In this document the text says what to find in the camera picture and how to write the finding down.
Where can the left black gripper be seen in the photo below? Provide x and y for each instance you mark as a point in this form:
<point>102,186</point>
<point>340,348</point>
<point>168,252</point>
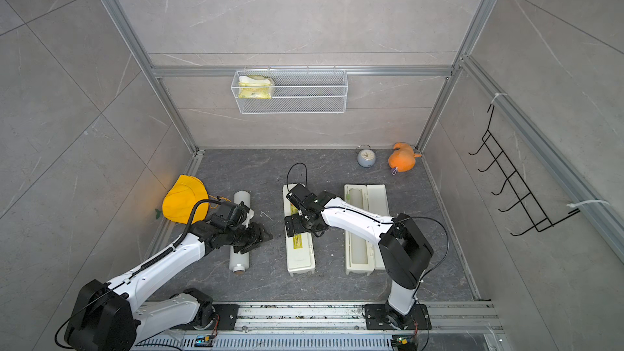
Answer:
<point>257,235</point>

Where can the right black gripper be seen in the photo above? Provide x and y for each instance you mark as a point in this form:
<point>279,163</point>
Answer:
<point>295,218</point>

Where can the white wrap dispenser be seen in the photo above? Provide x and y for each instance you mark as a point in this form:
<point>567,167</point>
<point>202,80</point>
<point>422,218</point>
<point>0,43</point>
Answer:
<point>300,254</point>

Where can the white plastic wrap roll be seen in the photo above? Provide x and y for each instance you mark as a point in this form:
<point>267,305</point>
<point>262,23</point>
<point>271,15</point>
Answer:
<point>357,246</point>
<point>240,263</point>

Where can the white dispenser base tray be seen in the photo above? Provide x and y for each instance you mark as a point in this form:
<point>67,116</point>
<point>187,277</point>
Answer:
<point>370,268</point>

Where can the white dispenser lid with label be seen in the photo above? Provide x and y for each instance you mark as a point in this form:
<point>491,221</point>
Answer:
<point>378,204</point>

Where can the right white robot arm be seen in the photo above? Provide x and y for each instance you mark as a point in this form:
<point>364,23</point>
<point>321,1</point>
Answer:
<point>406,253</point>

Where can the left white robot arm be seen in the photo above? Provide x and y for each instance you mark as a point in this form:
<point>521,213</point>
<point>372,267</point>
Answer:
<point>118,314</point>

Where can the yellow bucket hat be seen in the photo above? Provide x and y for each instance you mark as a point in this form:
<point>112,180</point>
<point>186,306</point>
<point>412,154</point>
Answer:
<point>182,197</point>

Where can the orange plush toy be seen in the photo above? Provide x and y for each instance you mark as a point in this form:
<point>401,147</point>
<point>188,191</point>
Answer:
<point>403,158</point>

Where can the yellow wipes packet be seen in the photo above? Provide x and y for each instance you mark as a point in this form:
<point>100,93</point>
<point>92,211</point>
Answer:
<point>255,87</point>

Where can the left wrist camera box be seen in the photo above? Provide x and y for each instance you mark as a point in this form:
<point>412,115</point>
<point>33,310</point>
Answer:
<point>245,222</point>

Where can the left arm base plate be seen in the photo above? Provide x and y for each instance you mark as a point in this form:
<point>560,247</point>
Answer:
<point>223,317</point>

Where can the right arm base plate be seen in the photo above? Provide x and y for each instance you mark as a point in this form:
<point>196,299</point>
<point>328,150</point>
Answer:
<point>384,317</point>

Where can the wire mesh wall basket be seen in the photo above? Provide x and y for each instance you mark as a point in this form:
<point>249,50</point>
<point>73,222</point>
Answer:
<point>297,91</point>

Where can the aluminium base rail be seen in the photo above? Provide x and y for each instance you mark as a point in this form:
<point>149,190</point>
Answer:
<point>337,326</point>

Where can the black wire hook rack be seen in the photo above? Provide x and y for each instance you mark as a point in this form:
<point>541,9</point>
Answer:
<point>514,182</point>

